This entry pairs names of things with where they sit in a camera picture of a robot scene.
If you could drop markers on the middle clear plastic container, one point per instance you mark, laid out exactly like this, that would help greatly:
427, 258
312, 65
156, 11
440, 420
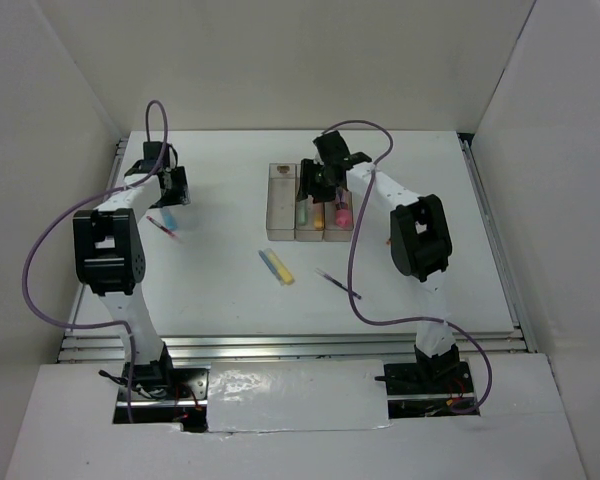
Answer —
307, 233

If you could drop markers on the pink capped pen bundle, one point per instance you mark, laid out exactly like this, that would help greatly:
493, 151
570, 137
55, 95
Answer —
343, 215

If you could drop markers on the yellow highlighter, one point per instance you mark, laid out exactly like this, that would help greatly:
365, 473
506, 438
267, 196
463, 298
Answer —
283, 272

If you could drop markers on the dark purple gel pen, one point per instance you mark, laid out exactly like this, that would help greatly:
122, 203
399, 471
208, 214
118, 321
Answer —
337, 283

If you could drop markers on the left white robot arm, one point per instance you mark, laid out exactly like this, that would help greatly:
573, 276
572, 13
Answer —
110, 258

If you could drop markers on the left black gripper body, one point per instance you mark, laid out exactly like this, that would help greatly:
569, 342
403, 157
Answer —
179, 193

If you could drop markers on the left clear plastic container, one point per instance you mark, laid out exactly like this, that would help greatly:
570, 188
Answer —
281, 202

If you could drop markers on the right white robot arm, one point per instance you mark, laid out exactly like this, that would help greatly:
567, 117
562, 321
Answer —
420, 242

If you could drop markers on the green highlighter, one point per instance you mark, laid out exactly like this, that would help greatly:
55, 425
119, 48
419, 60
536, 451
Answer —
302, 214

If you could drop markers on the pink blue pen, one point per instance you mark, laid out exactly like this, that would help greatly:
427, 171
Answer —
164, 229

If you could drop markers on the orange pink highlighter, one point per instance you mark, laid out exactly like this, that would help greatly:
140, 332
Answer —
318, 216

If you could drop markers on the light blue highlighter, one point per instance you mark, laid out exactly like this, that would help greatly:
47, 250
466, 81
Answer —
169, 220

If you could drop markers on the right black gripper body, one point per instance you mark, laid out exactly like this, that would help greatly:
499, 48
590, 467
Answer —
315, 180

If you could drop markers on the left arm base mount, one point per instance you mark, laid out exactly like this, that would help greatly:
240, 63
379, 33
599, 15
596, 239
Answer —
181, 401

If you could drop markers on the right clear plastic container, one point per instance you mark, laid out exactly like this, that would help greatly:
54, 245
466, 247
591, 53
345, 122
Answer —
332, 232

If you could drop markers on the aluminium frame rail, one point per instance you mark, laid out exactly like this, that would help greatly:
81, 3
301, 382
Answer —
212, 296

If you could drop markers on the white cover plate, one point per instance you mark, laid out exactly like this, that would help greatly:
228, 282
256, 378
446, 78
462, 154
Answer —
296, 396

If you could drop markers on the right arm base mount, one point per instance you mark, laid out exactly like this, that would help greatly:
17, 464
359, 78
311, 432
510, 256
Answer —
420, 377

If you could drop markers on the clear plastic container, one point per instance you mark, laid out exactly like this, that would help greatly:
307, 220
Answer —
332, 232
281, 202
307, 233

